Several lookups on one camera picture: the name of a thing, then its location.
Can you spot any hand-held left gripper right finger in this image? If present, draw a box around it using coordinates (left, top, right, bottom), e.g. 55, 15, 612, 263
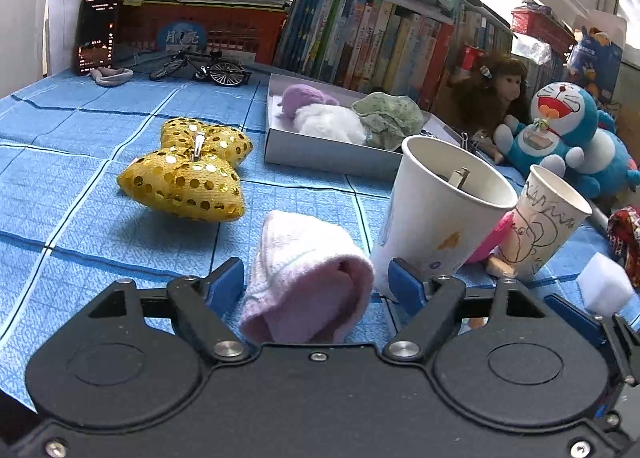
382, 258, 548, 363

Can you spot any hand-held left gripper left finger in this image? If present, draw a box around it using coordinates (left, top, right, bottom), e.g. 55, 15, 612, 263
87, 258, 251, 363

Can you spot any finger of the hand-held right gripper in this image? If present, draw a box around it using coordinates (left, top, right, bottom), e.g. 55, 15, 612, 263
544, 294, 640, 385

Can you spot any pale pink sock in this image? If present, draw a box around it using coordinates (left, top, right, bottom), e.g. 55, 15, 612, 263
240, 210, 376, 345

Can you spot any hot pink fabric bow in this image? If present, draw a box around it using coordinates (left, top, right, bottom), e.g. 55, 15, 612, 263
466, 212, 516, 267

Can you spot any yellow sequin bow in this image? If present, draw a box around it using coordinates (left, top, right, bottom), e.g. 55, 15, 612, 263
117, 118, 254, 223

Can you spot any white shallow cardboard box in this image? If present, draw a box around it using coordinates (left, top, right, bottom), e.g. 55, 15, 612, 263
264, 74, 463, 183

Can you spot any green gingham doll dress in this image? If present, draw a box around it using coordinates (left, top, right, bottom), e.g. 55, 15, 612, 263
351, 92, 426, 151

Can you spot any white plush pom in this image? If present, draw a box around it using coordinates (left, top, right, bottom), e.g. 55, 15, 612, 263
292, 104, 369, 145

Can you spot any purple plush pom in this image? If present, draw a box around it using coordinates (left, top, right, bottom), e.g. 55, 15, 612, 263
276, 84, 342, 121

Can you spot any white foam block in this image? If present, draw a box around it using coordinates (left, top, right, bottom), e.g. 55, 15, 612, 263
577, 253, 636, 315

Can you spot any paper cup with zigzag marks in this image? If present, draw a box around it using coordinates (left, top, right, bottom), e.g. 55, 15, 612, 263
370, 135, 519, 299

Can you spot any red patterned cloth doll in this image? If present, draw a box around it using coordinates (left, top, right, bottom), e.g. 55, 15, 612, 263
606, 207, 640, 289

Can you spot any paper cup with cartoon drawing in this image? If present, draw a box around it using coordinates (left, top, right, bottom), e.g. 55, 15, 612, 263
500, 164, 594, 281

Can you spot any blue cat plush toy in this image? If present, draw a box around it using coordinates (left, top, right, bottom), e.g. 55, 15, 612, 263
494, 82, 602, 179

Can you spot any blue checked tablecloth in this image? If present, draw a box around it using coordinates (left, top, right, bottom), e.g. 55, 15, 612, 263
0, 64, 640, 419

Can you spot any brown monkey plush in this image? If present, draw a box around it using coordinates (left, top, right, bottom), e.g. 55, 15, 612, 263
444, 52, 532, 165

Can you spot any black toy bicycle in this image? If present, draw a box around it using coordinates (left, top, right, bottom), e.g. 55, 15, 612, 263
149, 50, 253, 87

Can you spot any grey carabiner clip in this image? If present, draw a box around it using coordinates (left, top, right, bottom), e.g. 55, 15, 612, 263
89, 66, 135, 88

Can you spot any red drink can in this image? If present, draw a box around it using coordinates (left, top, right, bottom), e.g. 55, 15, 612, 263
459, 44, 487, 72

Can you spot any row of upright books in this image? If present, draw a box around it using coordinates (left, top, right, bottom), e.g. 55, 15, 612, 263
272, 0, 513, 112

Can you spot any red plastic crate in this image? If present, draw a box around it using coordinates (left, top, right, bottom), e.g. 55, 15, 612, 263
117, 0, 289, 67

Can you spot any blue printed carton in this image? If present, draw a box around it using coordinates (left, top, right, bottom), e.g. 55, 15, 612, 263
565, 26, 624, 104

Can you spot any clear plastic bag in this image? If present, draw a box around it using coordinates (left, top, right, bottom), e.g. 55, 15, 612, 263
510, 32, 552, 64

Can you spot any black smartphone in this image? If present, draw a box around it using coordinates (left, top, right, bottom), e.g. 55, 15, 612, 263
76, 0, 122, 76

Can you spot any red wire basket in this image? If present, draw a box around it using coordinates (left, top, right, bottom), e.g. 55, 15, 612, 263
510, 5, 577, 57

